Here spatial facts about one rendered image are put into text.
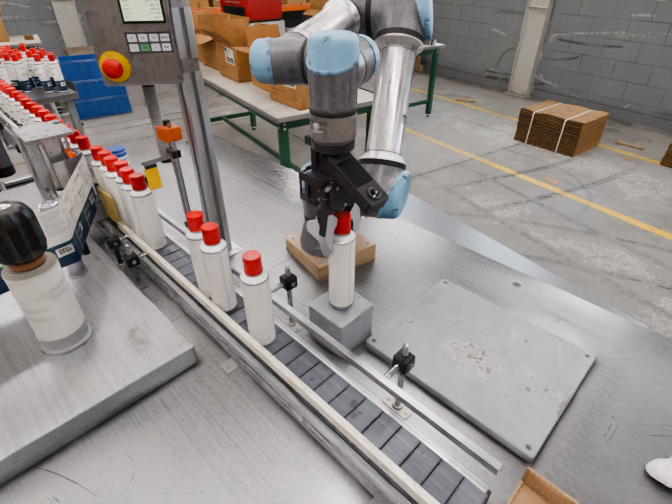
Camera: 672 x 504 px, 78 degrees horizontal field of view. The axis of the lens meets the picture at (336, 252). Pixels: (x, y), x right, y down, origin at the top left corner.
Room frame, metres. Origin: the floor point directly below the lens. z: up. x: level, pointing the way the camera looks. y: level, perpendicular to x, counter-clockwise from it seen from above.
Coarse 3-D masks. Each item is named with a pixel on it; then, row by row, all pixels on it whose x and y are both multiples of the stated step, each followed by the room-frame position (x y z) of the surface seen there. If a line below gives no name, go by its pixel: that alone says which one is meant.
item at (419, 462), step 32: (288, 352) 0.55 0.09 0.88; (288, 384) 0.47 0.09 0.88; (320, 384) 0.48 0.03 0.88; (320, 416) 0.41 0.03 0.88; (352, 416) 0.41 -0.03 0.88; (384, 416) 0.41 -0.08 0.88; (352, 448) 0.36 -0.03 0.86; (384, 448) 0.36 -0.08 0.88; (416, 448) 0.36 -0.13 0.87; (416, 480) 0.31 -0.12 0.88; (448, 480) 0.31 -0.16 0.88
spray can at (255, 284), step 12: (252, 252) 0.59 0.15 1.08; (252, 264) 0.57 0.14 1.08; (240, 276) 0.58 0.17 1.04; (252, 276) 0.57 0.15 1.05; (264, 276) 0.58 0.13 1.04; (252, 288) 0.56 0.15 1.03; (264, 288) 0.57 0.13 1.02; (252, 300) 0.56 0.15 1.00; (264, 300) 0.57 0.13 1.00; (252, 312) 0.56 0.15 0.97; (264, 312) 0.57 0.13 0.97; (252, 324) 0.56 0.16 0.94; (264, 324) 0.56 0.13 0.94; (252, 336) 0.57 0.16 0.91; (264, 336) 0.56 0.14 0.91
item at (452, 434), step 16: (176, 224) 0.89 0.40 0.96; (240, 272) 0.70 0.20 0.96; (304, 320) 0.55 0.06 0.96; (320, 336) 0.52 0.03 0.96; (336, 352) 0.49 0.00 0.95; (368, 368) 0.44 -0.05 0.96; (384, 384) 0.41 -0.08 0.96; (400, 400) 0.39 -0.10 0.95; (416, 400) 0.38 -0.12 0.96; (432, 416) 0.36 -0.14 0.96; (448, 432) 0.33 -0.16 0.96; (464, 448) 0.31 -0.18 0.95; (480, 448) 0.31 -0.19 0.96; (496, 464) 0.29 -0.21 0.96
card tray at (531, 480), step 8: (528, 472) 0.33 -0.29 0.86; (536, 472) 0.32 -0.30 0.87; (528, 480) 0.32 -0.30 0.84; (536, 480) 0.32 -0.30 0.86; (544, 480) 0.31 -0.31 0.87; (520, 488) 0.32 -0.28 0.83; (528, 488) 0.32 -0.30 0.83; (536, 488) 0.31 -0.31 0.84; (544, 488) 0.31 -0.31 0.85; (552, 488) 0.30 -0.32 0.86; (512, 496) 0.31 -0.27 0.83; (520, 496) 0.31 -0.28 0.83; (528, 496) 0.31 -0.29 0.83; (536, 496) 0.31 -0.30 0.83; (544, 496) 0.30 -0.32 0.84; (552, 496) 0.30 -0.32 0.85; (560, 496) 0.29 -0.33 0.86; (568, 496) 0.29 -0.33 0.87
